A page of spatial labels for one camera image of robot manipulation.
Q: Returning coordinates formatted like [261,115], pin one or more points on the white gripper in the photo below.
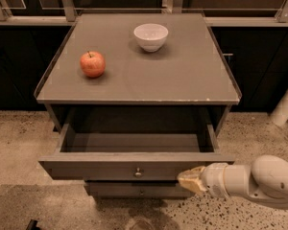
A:
[213,177]

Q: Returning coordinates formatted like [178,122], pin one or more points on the grey top drawer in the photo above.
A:
[129,156]

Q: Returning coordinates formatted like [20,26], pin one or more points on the grey drawer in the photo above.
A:
[129,156]
[143,189]

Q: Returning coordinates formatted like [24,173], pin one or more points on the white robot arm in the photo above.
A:
[264,181]

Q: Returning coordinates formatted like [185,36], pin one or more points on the white cylindrical robot link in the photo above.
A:
[280,114]

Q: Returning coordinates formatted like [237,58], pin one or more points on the grey bottom drawer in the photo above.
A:
[143,189]

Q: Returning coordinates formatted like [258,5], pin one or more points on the grey drawer cabinet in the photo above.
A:
[184,87]

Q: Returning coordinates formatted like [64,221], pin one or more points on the white ceramic bowl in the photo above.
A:
[150,37]

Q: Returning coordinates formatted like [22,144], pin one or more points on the red apple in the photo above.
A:
[93,64]

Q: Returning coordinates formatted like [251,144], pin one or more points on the small black floor object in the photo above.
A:
[32,225]

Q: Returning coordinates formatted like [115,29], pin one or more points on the metal railing frame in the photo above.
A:
[217,13]

